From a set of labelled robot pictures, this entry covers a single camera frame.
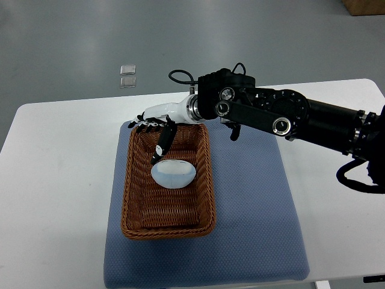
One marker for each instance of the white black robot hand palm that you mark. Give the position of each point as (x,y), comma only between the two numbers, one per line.
(179,112)

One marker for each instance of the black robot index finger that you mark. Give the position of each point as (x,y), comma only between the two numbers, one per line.
(158,126)

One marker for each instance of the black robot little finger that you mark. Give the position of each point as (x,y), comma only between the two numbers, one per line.
(137,121)

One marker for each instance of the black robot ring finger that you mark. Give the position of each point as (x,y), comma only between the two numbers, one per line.
(142,127)

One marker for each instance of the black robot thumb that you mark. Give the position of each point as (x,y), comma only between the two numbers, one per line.
(165,141)

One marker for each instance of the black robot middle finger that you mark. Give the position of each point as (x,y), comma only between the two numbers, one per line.
(150,126)

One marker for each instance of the light blue plush toy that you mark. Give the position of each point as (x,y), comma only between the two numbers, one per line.
(173,174)

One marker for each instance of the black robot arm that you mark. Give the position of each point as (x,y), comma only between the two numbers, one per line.
(234,98)

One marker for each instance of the brown wicker basket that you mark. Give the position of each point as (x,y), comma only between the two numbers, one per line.
(151,212)

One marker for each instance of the lower metal floor plate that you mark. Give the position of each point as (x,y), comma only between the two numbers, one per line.
(127,82)

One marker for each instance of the metal floor plate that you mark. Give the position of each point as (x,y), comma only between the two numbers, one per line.
(127,82)
(128,69)

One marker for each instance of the upper metal floor plate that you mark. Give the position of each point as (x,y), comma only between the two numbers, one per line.
(128,69)

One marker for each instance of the blue fabric mat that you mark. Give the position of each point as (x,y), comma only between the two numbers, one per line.
(257,236)

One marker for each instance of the brown cardboard box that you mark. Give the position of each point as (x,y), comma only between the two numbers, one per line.
(364,7)

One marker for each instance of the black table bracket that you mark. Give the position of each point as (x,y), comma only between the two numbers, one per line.
(374,279)

